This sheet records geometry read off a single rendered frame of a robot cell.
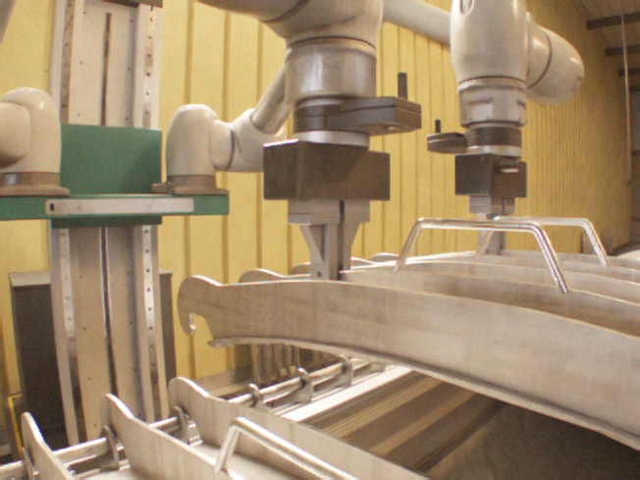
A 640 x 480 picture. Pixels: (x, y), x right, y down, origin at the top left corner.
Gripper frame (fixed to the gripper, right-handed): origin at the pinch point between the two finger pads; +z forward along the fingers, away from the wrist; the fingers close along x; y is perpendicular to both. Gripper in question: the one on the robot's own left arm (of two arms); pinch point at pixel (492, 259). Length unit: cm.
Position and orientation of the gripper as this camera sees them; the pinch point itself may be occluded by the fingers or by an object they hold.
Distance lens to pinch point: 62.0
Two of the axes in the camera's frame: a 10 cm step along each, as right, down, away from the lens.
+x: 7.0, -0.5, 7.1
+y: 7.1, 0.5, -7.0
